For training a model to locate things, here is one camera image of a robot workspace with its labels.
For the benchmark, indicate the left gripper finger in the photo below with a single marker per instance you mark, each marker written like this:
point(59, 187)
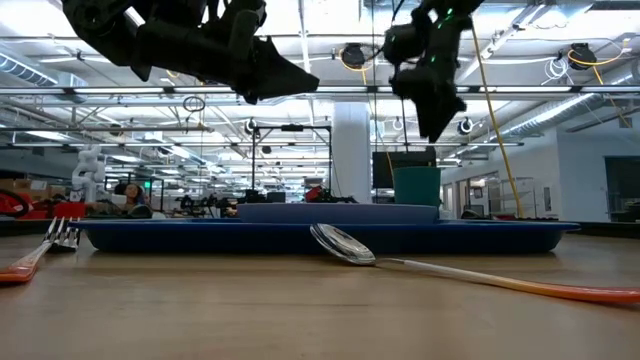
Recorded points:
point(280, 75)

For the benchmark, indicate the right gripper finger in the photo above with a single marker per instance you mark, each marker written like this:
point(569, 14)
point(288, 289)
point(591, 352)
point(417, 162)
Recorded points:
point(450, 112)
point(429, 117)

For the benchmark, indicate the green plastic cup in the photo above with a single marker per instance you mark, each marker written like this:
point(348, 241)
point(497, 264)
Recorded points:
point(417, 187)

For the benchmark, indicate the lavender round plate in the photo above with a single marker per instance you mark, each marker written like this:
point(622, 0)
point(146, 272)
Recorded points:
point(300, 213)

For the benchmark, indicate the blue plastic tray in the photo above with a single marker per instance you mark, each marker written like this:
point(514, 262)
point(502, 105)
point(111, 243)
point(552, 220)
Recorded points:
point(200, 240)

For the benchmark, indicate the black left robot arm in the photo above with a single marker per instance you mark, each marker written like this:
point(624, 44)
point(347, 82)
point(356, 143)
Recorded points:
point(110, 30)

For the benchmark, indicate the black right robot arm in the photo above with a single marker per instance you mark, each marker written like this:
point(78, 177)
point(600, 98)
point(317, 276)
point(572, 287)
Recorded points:
point(450, 10)

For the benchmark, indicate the black monitor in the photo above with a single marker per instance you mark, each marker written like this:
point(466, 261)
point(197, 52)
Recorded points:
point(382, 170)

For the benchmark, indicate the white pillar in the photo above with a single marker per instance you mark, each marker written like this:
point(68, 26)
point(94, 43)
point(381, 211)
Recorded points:
point(352, 150)

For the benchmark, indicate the person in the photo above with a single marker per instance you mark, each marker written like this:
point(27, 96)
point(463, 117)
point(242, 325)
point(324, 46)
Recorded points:
point(134, 192)

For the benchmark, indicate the white robot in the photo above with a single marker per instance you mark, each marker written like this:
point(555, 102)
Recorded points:
point(89, 172)

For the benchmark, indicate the red plastic bin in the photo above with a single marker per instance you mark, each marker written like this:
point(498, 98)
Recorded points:
point(65, 210)

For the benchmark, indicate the black camera stand frame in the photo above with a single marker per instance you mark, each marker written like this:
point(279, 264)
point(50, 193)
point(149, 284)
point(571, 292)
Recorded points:
point(292, 128)

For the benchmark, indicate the silver ventilation duct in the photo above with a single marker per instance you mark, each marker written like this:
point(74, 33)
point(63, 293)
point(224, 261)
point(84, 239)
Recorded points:
point(550, 117)

